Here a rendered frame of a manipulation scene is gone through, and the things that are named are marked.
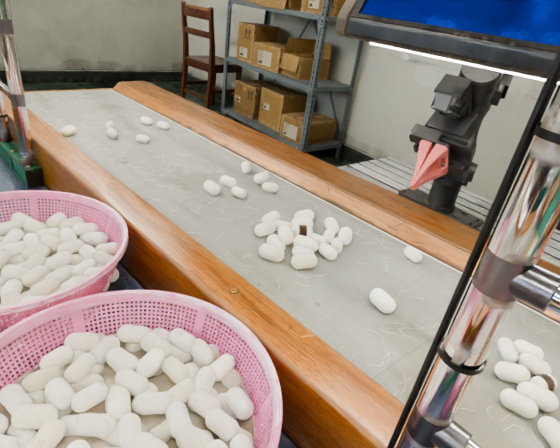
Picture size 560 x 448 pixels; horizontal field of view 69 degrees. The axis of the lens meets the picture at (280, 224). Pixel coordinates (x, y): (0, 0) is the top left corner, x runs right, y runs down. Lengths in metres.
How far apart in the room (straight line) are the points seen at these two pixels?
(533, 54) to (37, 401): 0.47
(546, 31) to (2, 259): 0.59
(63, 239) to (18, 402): 0.26
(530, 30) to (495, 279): 0.19
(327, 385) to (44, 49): 4.65
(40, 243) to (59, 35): 4.32
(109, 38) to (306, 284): 4.62
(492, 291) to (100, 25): 4.87
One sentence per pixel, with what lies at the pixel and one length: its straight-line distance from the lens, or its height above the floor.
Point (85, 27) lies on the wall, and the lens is 4.94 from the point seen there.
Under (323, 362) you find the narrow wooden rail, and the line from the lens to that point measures 0.42.
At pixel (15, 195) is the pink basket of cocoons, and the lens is 0.70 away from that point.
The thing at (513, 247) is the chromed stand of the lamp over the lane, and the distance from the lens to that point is 0.22.
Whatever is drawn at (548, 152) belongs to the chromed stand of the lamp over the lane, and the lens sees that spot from 0.21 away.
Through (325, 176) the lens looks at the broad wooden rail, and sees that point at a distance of 0.83.
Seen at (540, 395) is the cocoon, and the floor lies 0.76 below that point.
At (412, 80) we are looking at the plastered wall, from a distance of 2.96.
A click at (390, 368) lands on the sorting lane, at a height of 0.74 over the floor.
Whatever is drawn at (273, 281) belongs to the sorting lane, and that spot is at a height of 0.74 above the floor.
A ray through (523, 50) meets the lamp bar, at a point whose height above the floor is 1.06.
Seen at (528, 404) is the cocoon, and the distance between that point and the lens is 0.49.
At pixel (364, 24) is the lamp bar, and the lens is 0.40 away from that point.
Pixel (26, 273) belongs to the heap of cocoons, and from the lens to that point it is 0.57.
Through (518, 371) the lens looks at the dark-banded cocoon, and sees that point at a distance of 0.52.
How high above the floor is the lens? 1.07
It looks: 29 degrees down
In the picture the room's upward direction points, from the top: 9 degrees clockwise
